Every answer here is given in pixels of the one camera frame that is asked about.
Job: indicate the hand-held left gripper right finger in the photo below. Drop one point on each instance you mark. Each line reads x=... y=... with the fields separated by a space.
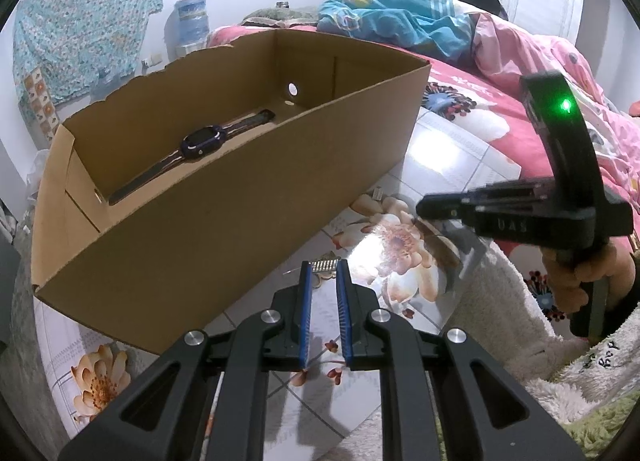
x=345 y=311

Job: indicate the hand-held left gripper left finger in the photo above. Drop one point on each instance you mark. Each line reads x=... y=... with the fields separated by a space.
x=305 y=311

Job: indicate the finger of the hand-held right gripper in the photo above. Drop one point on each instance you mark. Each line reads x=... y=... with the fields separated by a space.
x=445 y=206

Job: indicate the small silver hair comb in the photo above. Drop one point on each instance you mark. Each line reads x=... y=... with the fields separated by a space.
x=327 y=266

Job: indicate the small silver clip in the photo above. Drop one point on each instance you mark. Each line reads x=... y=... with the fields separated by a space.
x=378 y=193

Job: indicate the brown cardboard box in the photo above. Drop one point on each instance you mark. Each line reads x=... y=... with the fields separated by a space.
x=225 y=221

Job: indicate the pink and black wristwatch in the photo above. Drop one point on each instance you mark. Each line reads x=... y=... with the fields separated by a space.
x=202 y=141

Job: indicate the person's right forearm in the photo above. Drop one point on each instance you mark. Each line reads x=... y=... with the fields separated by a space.
x=627 y=316

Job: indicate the person's right hand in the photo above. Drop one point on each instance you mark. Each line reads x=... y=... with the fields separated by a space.
x=565 y=286

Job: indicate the floral white mattress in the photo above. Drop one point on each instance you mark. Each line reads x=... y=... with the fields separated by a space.
x=400 y=286

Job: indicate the pink floral bed sheet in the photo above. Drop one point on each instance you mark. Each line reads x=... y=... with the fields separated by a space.
x=505 y=136

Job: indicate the light pink quilt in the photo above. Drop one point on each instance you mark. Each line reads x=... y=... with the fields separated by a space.
x=540 y=56

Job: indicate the green patterned pillow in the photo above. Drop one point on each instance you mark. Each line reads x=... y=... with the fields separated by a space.
x=280 y=16

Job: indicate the olive green fluffy cloth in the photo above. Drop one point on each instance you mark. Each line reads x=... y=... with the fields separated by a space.
x=600 y=431

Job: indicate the white water dispenser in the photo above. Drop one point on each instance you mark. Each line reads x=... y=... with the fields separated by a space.
x=192 y=47

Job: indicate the blue water bottle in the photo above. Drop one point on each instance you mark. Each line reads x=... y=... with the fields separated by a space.
x=192 y=18

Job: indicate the orange checkered panel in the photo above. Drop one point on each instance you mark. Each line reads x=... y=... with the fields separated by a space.
x=37 y=101

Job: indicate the white wall socket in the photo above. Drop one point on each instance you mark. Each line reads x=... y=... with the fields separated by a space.
x=152 y=60

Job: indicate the teal patterned wall cloth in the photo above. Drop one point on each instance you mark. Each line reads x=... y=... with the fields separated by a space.
x=85 y=16

